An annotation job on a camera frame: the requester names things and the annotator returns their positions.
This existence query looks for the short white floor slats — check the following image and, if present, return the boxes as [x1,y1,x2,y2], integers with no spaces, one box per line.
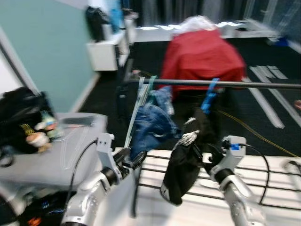
[249,65,288,81]

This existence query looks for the long white floor strip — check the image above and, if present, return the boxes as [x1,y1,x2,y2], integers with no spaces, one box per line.
[242,75,286,129]

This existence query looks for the blue denim jeans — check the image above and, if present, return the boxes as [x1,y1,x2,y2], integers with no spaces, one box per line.
[129,87,182,158]

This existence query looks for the black bag with orange accents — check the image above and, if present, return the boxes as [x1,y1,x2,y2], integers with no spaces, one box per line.
[0,188,71,226]

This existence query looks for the red cloth cover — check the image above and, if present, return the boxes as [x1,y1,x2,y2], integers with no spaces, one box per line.
[160,29,246,95]

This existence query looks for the white shelf unit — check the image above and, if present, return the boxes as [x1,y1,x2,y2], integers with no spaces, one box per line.
[86,19,137,71]

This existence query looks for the dark curtain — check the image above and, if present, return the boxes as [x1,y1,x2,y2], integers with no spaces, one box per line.
[129,0,264,25]

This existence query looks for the light blue bag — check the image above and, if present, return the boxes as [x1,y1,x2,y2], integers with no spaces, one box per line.
[109,0,124,32]

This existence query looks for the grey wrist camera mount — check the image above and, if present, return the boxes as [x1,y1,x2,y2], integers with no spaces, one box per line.
[95,133,117,172]
[221,136,247,172]

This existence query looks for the white low ledge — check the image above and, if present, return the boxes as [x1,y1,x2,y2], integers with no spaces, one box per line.
[134,21,283,43]

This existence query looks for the grey remote control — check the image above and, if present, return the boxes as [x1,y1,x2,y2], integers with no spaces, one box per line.
[61,115,95,127]

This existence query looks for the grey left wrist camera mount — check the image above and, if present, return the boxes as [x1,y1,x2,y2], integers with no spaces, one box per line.
[95,133,117,172]

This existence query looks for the black white printed garment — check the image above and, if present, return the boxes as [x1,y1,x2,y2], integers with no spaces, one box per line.
[160,108,224,206]

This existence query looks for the yellow floor cable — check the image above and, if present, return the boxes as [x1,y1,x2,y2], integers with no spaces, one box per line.
[219,109,299,158]

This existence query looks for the black backpack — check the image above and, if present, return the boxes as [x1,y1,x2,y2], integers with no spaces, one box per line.
[0,87,52,153]

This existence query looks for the teal plush keychain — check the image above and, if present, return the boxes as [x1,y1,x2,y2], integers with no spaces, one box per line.
[40,112,59,137]

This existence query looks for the white plastic bag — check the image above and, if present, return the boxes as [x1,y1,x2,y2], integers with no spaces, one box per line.
[176,15,218,34]

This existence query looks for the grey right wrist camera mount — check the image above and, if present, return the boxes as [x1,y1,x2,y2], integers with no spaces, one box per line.
[221,136,247,172]

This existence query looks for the white orange plush keychain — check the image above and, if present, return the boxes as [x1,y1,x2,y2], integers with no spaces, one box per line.
[26,131,51,152]

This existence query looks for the blue plastic hanger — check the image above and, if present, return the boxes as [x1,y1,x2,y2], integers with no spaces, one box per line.
[201,78,222,115]

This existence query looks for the black metal clothes rack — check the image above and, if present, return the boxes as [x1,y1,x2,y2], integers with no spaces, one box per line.
[118,71,301,219]

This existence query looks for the grey ottoman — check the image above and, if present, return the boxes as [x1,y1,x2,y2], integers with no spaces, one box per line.
[0,112,109,189]

